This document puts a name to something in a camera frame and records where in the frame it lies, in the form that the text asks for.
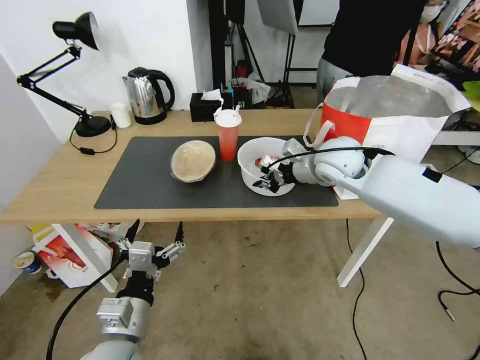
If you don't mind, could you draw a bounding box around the white softbox panel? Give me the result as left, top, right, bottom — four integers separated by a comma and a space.
256, 0, 299, 35

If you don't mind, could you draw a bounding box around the black light stand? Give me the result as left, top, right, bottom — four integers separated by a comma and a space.
209, 0, 316, 110

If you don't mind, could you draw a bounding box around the red and white printed box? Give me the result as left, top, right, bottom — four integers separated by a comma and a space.
31, 224, 113, 289

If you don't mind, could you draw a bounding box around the steel electric kettle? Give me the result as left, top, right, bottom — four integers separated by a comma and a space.
121, 66, 176, 126

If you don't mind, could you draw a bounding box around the person with face mask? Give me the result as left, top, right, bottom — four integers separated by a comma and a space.
400, 0, 448, 67

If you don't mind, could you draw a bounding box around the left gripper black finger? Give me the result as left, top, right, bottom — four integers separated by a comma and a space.
156, 220, 187, 269
116, 218, 142, 260

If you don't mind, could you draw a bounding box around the small white paper cup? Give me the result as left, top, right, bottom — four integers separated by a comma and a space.
109, 102, 133, 129

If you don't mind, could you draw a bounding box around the instant noodle cup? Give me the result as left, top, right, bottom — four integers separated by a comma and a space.
13, 251, 43, 275

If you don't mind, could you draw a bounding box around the black tissue box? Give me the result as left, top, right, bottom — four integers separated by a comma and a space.
189, 89, 234, 123

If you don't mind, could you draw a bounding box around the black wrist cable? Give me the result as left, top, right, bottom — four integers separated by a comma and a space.
261, 146, 397, 177
45, 256, 130, 360

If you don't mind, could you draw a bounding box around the red drink cup white lid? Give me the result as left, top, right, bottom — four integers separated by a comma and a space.
213, 105, 242, 162

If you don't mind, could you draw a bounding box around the black cable with metal probe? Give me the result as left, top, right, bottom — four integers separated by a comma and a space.
434, 239, 480, 323

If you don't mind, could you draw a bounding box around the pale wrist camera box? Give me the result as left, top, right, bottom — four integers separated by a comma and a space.
128, 241, 157, 272

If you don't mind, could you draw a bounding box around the white crumpled plastic bag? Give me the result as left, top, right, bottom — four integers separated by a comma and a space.
243, 73, 272, 106

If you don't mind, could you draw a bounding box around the black lamp cord with switch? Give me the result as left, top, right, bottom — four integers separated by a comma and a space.
68, 115, 118, 155

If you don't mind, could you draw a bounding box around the black table mat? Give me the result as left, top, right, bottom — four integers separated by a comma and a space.
93, 135, 339, 209

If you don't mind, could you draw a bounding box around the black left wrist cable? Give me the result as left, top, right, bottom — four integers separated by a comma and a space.
45, 256, 130, 360

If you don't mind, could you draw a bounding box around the crumpled foil trash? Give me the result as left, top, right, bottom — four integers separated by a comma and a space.
253, 153, 281, 170

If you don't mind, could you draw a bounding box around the black floor cable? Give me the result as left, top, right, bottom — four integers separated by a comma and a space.
344, 218, 368, 360

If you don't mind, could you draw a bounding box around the white plastic bowl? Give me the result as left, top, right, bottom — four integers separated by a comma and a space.
237, 137, 297, 197

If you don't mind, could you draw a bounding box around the light wooden table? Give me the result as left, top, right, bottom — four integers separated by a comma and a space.
0, 108, 395, 289

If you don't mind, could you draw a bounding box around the white and red takeout bag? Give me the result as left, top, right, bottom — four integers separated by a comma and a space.
302, 63, 473, 200

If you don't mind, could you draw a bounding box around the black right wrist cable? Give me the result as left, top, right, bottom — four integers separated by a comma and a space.
261, 146, 397, 177

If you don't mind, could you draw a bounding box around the black desk lamp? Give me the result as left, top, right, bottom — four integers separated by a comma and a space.
16, 11, 113, 138

